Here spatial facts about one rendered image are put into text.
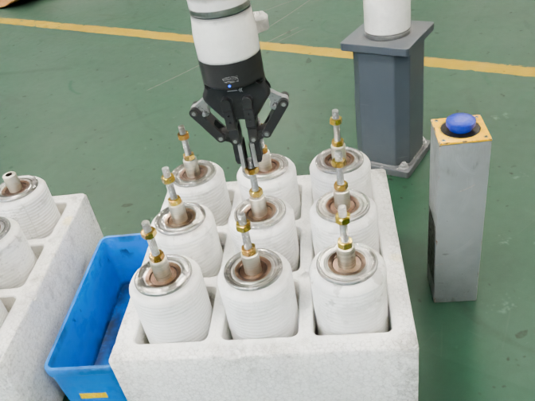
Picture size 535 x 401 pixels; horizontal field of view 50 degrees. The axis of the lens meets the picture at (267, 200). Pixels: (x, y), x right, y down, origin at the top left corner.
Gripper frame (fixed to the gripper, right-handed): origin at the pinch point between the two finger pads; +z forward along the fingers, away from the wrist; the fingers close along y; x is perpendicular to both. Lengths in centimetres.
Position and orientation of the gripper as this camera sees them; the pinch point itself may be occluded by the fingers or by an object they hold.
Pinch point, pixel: (248, 152)
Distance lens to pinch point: 76.1
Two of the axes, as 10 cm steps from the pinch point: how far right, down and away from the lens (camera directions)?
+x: 0.6, -6.0, 8.0
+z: 1.5, 8.0, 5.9
